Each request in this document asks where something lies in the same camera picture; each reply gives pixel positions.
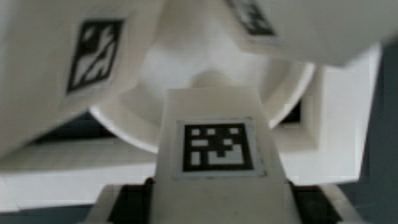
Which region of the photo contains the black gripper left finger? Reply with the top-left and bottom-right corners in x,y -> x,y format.
77,178 -> 156,224

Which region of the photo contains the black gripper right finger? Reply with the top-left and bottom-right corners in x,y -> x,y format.
285,179 -> 374,224

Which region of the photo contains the white stool leg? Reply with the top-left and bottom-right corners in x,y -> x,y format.
0,0 -> 165,157
218,0 -> 398,66
147,70 -> 303,224

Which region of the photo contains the white round stool seat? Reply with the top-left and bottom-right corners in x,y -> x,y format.
90,0 -> 314,153

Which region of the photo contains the white front barrier wall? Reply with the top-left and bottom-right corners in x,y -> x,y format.
0,138 -> 156,213

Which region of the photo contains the white barrier wall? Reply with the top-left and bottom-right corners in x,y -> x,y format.
0,138 -> 156,213
273,45 -> 381,186

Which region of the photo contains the white right barrier wall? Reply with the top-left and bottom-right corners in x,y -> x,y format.
273,45 -> 381,186

